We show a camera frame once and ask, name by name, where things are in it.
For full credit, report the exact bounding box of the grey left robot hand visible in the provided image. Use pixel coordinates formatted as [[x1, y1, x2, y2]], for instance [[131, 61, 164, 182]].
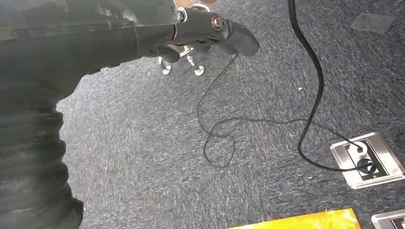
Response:
[[0, 0, 261, 106]]

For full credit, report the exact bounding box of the chrome chair base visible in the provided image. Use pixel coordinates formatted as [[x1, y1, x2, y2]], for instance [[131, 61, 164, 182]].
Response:
[[156, 45, 206, 77]]

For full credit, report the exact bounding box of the clear tape patch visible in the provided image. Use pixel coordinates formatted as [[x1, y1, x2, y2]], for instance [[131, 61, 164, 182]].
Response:
[[350, 12, 397, 34]]

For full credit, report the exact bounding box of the yellow floor tape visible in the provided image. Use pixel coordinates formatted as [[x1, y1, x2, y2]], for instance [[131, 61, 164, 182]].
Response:
[[226, 208, 362, 229]]

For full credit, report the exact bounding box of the steel floor socket with plugs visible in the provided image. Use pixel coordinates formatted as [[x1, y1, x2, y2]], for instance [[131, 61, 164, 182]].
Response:
[[330, 131, 405, 190]]

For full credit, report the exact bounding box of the steel floor socket, closed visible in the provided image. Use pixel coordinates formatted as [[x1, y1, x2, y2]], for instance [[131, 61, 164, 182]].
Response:
[[371, 208, 405, 229]]

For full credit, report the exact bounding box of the thin black cable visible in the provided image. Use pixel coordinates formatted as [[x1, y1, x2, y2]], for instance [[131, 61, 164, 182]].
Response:
[[196, 52, 364, 169]]

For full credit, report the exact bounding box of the thick black power cord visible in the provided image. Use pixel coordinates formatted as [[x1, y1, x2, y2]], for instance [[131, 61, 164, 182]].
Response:
[[287, 0, 376, 173]]

